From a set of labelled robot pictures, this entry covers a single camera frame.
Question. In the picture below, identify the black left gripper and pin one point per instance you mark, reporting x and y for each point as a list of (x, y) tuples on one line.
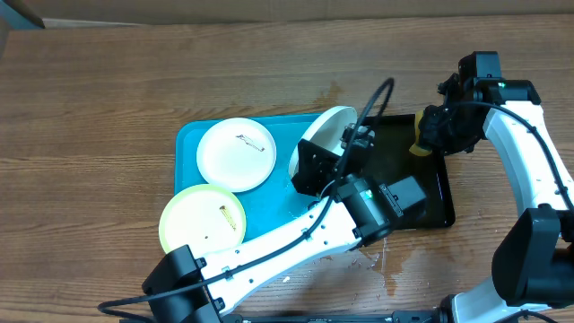
[(309, 173)]

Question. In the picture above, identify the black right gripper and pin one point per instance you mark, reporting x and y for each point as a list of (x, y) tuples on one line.
[(430, 138)]

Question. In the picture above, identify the large white plate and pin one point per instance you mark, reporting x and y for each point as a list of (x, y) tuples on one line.
[(326, 131)]

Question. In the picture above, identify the green yellow sponge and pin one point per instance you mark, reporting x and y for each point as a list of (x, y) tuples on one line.
[(415, 148)]

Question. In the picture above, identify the yellow plate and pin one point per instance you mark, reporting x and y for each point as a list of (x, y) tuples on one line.
[(204, 217)]

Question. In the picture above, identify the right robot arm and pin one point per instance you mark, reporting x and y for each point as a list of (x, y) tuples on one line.
[(529, 274)]

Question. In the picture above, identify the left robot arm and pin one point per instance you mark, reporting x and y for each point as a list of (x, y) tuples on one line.
[(356, 212)]

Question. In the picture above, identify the blue plastic tray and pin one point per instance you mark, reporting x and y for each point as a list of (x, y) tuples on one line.
[(272, 204)]

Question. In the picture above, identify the black tray with water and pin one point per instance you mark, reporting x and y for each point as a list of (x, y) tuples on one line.
[(391, 161)]

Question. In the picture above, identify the small white plate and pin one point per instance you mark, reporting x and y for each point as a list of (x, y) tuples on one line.
[(237, 154)]

